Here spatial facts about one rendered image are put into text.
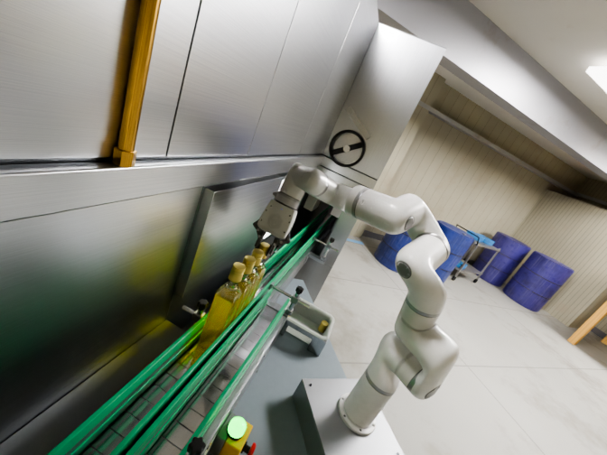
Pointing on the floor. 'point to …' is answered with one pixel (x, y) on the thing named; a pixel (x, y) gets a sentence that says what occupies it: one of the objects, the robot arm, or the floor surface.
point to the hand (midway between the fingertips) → (264, 246)
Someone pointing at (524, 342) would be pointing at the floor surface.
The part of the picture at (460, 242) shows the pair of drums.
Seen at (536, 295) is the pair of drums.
